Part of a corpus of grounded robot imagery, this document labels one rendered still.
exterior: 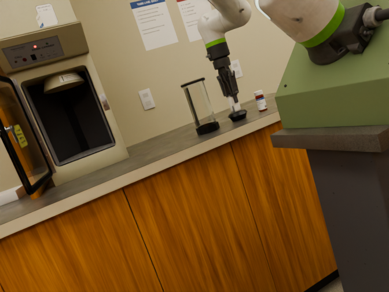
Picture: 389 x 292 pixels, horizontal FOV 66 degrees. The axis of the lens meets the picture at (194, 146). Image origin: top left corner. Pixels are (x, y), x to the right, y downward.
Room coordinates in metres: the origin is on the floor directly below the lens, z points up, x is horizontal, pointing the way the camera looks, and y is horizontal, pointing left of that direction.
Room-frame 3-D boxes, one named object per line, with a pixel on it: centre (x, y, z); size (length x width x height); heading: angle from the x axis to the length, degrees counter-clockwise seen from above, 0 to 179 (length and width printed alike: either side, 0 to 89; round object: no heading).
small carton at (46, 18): (1.22, 0.37, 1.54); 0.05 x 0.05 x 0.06; 37
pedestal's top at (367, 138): (0.78, -0.43, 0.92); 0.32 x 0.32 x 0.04; 25
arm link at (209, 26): (1.33, -0.23, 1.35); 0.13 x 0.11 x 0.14; 56
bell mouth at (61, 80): (1.36, 0.45, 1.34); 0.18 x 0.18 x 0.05
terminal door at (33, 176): (1.04, 0.55, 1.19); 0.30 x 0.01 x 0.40; 11
